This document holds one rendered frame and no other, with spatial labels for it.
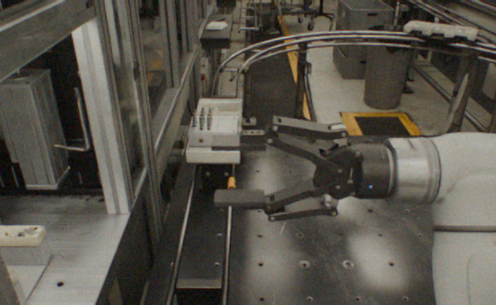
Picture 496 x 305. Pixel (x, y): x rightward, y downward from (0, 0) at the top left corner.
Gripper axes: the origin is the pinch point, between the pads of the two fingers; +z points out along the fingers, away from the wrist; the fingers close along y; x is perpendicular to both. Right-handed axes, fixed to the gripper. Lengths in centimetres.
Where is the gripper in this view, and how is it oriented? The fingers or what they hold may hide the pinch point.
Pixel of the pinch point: (232, 171)
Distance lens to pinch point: 58.0
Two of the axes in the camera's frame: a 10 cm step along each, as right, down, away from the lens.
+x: 0.0, 4.9, -8.7
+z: -10.0, 0.0, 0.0
